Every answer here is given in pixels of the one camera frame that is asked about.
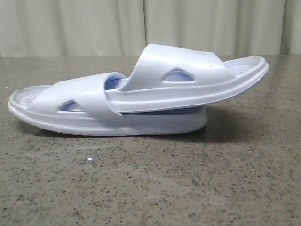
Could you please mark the light blue slipper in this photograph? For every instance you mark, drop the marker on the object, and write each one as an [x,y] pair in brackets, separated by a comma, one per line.
[80,107]
[167,77]

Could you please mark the pale green curtain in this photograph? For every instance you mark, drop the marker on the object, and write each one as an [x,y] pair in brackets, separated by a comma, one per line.
[85,28]

